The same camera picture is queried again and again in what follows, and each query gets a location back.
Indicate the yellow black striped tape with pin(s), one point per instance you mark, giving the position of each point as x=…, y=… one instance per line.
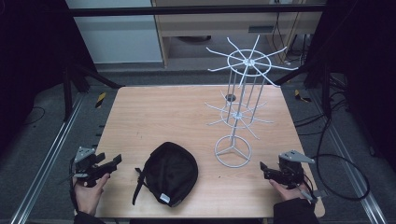
x=100, y=100
x=301, y=96

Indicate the light wooden desk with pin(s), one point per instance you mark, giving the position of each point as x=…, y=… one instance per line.
x=218, y=25

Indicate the black horizontal frame bar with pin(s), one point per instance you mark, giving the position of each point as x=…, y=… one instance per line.
x=186, y=11

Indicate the person's left hand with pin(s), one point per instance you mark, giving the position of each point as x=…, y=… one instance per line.
x=88, y=196

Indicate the aluminium floor rail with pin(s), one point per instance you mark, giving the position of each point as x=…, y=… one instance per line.
x=351, y=168
x=46, y=161

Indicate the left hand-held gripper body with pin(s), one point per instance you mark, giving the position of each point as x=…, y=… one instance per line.
x=85, y=165

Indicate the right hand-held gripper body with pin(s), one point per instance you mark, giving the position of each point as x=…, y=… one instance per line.
x=291, y=169

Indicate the person's right hand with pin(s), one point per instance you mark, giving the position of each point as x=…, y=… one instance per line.
x=289, y=193

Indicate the white cabinet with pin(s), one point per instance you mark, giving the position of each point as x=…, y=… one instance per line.
x=118, y=37

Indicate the black curtain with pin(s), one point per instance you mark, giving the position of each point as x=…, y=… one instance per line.
x=367, y=62
x=34, y=62

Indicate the black cap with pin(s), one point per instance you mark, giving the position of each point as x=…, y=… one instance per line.
x=172, y=174

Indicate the black metal stand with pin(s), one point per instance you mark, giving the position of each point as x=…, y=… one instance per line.
x=67, y=93
x=325, y=90

